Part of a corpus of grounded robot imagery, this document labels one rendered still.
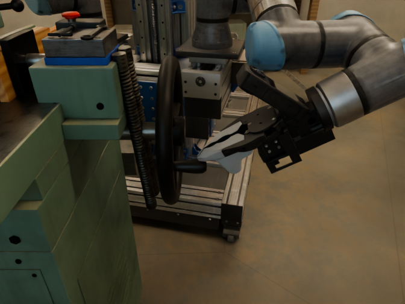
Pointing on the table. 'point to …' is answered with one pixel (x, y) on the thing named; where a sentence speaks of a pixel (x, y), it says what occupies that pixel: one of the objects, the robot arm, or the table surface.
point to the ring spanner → (93, 32)
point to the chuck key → (64, 31)
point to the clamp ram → (21, 58)
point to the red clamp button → (70, 15)
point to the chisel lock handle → (12, 6)
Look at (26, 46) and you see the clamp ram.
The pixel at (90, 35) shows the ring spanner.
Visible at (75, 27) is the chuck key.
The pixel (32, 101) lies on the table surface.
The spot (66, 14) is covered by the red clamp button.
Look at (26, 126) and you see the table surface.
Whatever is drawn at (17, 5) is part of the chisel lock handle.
